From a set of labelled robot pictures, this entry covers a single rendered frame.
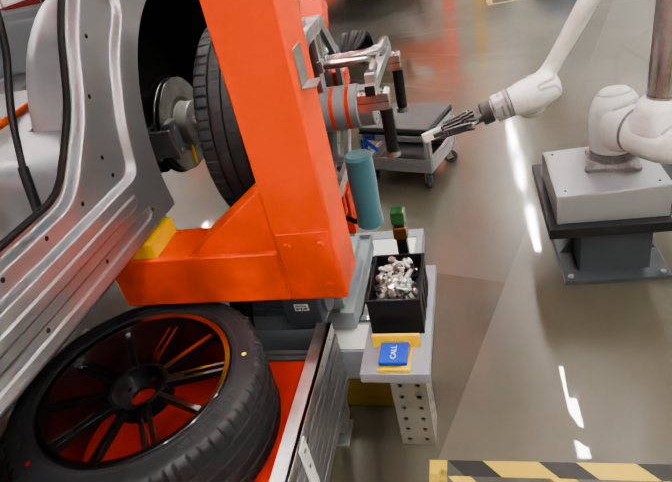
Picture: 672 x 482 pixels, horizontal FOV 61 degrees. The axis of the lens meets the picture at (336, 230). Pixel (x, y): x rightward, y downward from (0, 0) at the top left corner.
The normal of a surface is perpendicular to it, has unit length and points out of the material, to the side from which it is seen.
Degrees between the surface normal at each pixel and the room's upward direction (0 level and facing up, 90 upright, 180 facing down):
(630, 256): 90
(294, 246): 90
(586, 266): 90
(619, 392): 0
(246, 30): 90
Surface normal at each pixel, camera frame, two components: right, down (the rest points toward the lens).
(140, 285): -0.18, 0.55
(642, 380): -0.20, -0.83
